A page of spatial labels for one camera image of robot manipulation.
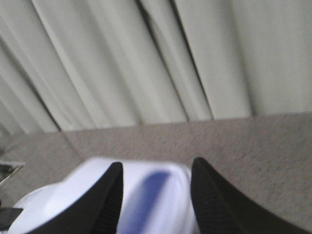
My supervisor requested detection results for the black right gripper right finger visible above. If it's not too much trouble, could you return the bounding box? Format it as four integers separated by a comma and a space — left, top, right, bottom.
190, 157, 307, 234

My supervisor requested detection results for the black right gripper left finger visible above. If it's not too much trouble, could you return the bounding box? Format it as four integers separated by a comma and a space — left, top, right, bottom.
28, 162, 123, 234

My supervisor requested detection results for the light blue slipper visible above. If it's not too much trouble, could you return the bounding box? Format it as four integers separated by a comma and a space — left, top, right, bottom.
1, 157, 195, 234

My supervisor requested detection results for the metal object at table edge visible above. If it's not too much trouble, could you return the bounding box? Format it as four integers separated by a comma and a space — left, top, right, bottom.
0, 146, 26, 187

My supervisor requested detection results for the pale green curtain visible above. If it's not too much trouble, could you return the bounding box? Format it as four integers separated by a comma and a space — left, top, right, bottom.
0, 0, 312, 137

